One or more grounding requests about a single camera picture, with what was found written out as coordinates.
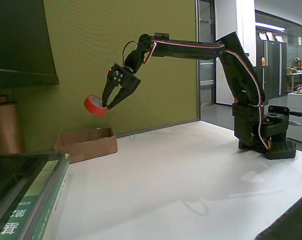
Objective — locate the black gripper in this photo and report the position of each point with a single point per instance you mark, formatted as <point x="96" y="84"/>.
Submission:
<point x="128" y="80"/>

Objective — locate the red roll of tape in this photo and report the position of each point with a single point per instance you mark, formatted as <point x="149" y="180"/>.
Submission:
<point x="90" y="106"/>

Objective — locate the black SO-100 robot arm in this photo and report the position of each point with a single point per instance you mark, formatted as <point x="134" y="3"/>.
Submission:
<point x="190" y="51"/>

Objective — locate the low open cardboard box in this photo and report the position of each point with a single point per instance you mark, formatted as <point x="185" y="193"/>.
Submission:
<point x="90" y="150"/>

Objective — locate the green partition panel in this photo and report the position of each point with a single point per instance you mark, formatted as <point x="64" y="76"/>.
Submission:
<point x="90" y="37"/>

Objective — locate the dark green metal shelf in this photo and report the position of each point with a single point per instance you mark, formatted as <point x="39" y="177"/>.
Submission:
<point x="16" y="37"/>

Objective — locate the glass door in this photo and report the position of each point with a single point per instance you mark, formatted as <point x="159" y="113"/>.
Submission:
<point x="207" y="25"/>

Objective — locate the green-spined book with white pages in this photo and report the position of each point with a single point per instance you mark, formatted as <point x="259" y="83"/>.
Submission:
<point x="44" y="220"/>

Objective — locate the small orange bottle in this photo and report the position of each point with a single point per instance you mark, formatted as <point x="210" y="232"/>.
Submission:
<point x="263" y="62"/>

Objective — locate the framed plaque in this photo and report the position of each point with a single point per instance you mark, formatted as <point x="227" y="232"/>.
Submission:
<point x="262" y="36"/>
<point x="270" y="36"/>

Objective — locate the tall black cabinet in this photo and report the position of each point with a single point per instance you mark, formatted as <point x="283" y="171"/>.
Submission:
<point x="274" y="75"/>

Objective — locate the ceiling light strip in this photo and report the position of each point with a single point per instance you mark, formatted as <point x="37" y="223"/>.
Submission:
<point x="269" y="26"/>

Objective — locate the white desk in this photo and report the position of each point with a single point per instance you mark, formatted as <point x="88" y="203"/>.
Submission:
<point x="300" y="102"/>

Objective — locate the dark fabric mat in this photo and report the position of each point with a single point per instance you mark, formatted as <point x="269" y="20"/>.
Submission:
<point x="298" y="222"/>

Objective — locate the small wall control panel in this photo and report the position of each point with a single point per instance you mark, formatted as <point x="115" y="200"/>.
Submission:
<point x="247" y="54"/>

